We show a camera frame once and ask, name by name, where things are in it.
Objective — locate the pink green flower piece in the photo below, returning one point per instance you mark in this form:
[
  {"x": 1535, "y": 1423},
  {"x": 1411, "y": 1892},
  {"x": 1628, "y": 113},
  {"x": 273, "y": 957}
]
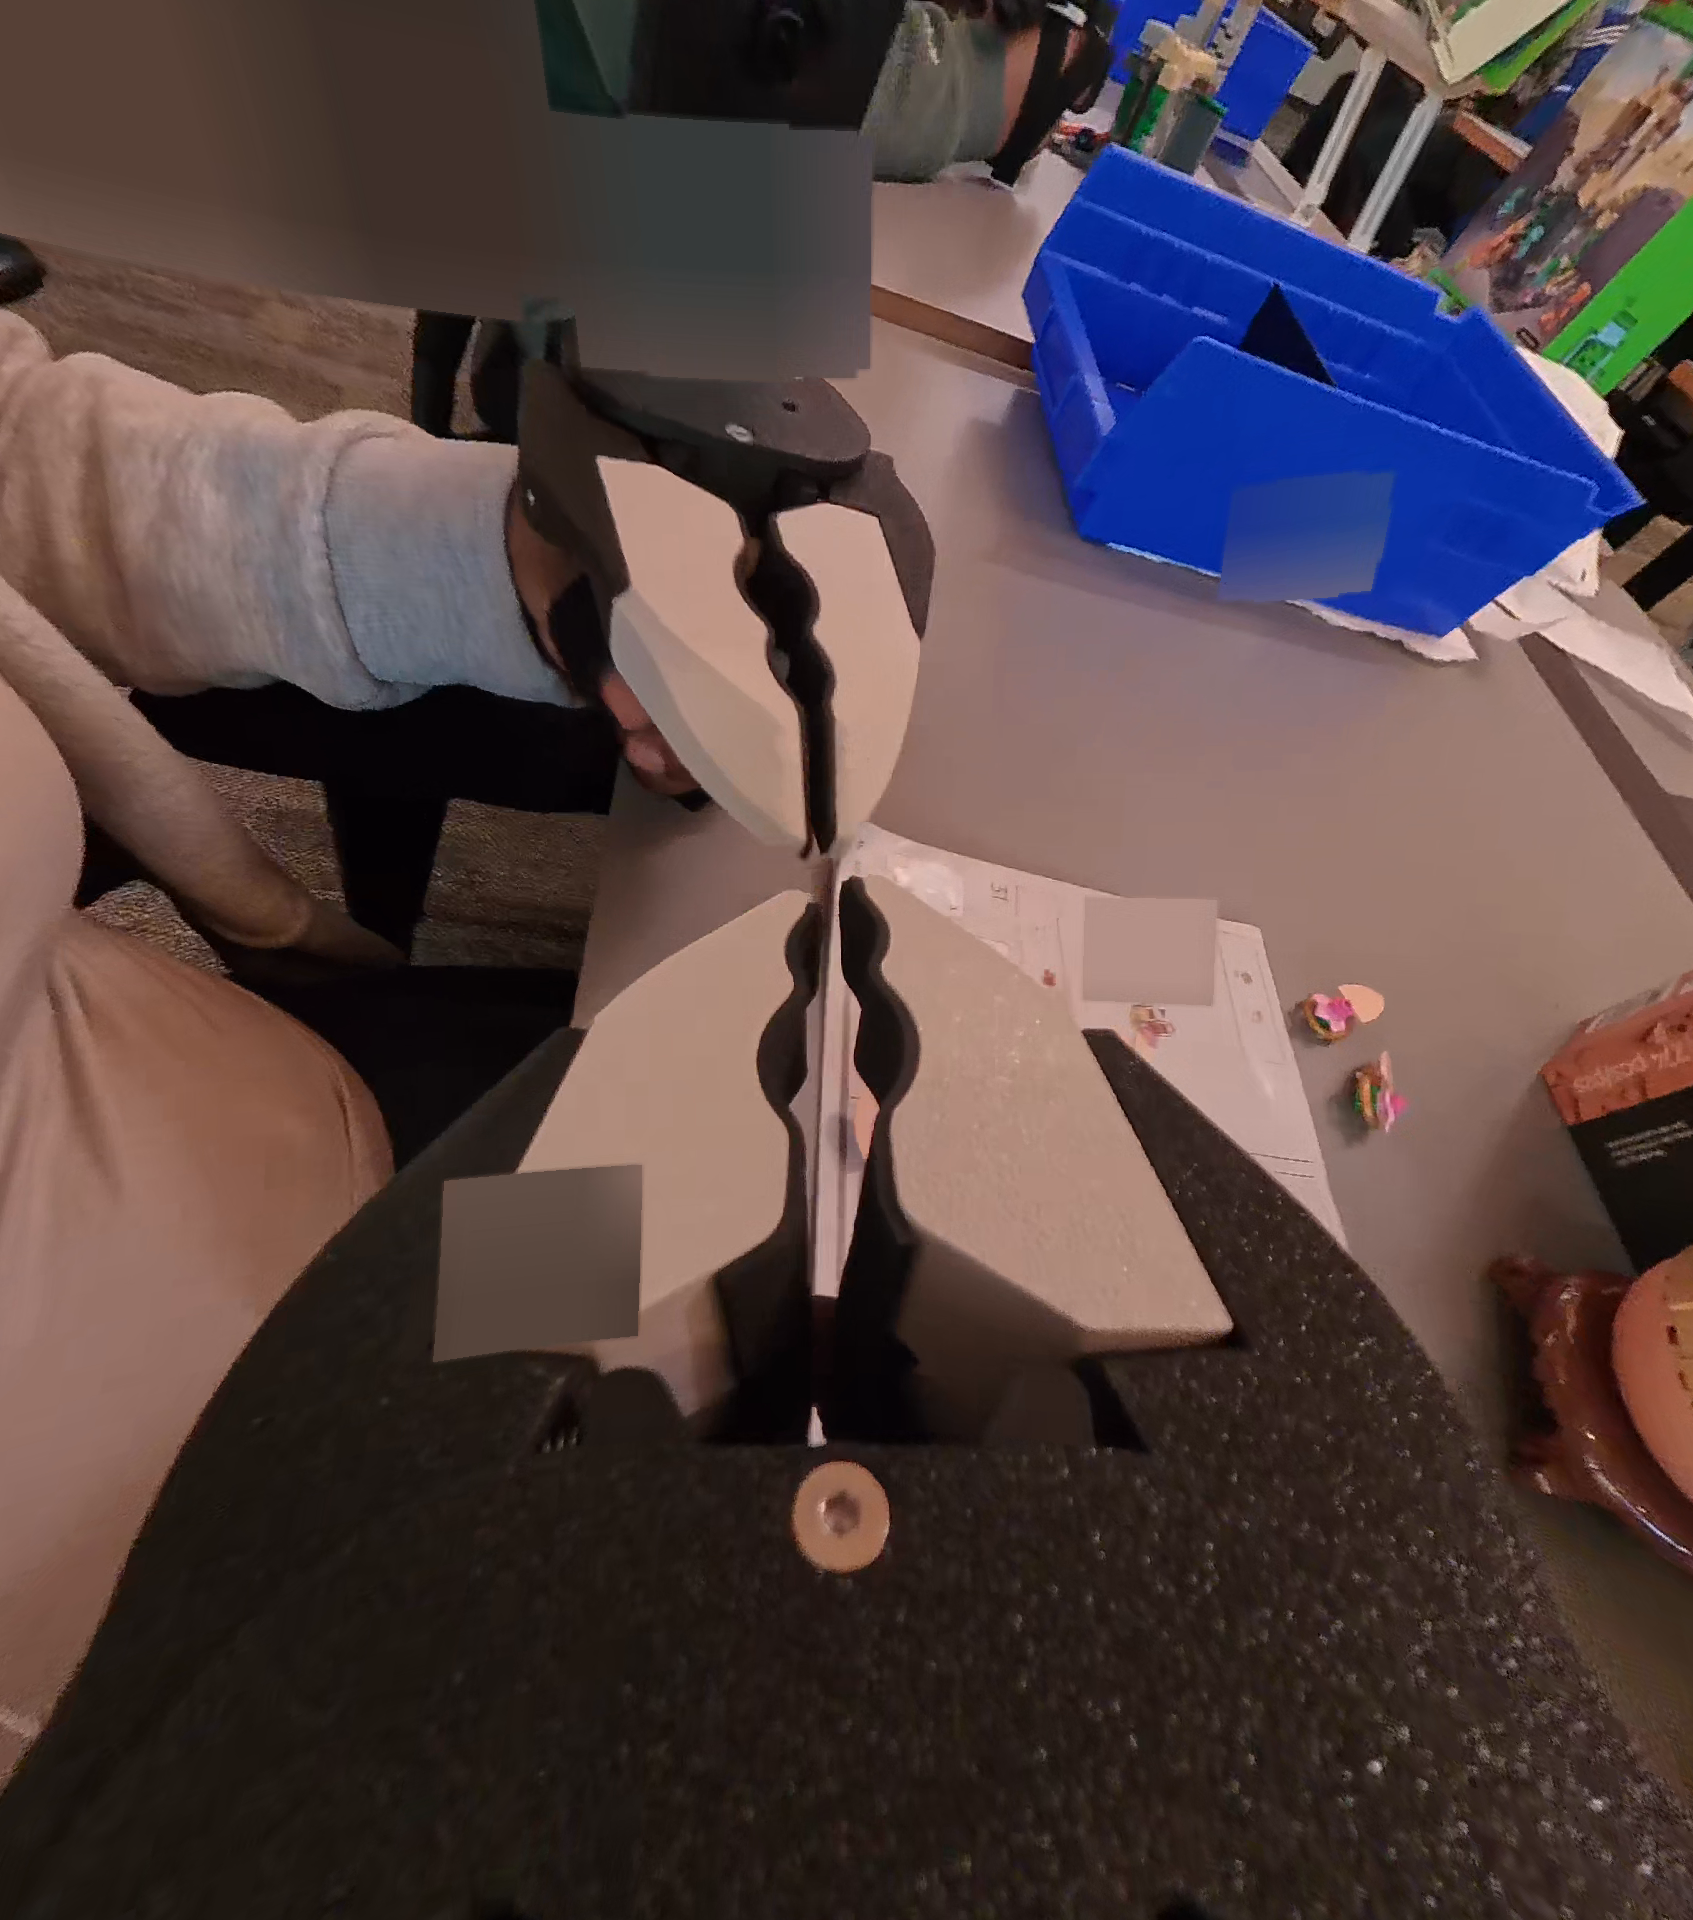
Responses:
[
  {"x": 1379, "y": 1091},
  {"x": 1333, "y": 1016}
]

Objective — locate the grey desk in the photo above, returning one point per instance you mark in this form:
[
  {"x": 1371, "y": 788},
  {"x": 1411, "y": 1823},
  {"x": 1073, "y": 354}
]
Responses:
[{"x": 1161, "y": 780}]

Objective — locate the person's left hand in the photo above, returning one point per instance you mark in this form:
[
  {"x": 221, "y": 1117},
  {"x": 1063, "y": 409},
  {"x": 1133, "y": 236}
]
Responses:
[{"x": 643, "y": 750}]

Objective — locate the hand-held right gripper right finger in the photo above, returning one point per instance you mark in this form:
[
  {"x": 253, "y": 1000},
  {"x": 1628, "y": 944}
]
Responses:
[{"x": 1028, "y": 1184}]

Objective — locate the pink brown brick-built model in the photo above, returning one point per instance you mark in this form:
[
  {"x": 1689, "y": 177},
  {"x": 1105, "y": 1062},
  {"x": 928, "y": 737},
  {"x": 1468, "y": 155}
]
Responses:
[{"x": 1686, "y": 1411}]

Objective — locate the white crumpled paper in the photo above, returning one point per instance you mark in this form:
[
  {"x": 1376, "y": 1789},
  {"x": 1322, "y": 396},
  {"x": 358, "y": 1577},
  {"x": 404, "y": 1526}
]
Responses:
[{"x": 1582, "y": 631}]

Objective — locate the small brick-built figures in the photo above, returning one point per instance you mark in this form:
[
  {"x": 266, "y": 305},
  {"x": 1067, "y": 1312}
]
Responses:
[{"x": 1178, "y": 99}]

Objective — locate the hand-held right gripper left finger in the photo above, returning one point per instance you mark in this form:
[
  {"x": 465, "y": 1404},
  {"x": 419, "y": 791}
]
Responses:
[{"x": 698, "y": 1111}]

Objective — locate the blue plastic bin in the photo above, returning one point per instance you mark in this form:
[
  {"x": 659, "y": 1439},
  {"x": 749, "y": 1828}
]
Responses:
[
  {"x": 1312, "y": 434},
  {"x": 1259, "y": 75}
]

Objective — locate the person's beige hoodie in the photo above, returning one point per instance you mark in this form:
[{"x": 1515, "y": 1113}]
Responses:
[{"x": 67, "y": 1201}]

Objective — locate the small pink flower piece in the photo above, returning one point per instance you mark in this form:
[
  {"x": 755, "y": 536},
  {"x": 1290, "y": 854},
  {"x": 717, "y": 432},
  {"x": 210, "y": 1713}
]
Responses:
[{"x": 1154, "y": 1027}]

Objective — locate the person's left forearm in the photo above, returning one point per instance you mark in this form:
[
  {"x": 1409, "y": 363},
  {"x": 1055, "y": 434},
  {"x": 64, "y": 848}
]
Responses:
[{"x": 261, "y": 555}]

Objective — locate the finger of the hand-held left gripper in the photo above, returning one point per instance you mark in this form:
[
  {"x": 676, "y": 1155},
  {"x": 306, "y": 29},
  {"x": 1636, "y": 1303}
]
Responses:
[
  {"x": 862, "y": 660},
  {"x": 698, "y": 645}
]

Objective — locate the printed instruction booklet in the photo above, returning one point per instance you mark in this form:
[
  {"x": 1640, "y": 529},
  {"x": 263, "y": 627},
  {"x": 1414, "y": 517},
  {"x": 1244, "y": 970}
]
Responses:
[{"x": 1244, "y": 1089}]

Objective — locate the large green set box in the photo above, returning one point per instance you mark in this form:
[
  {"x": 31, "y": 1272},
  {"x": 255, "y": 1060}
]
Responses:
[{"x": 1642, "y": 180}]

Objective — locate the white table legs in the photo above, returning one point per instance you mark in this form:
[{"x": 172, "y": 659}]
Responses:
[{"x": 1379, "y": 143}]

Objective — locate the small green set box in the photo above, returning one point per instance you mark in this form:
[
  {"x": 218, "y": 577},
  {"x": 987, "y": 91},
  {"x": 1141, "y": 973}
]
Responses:
[{"x": 1514, "y": 31}]

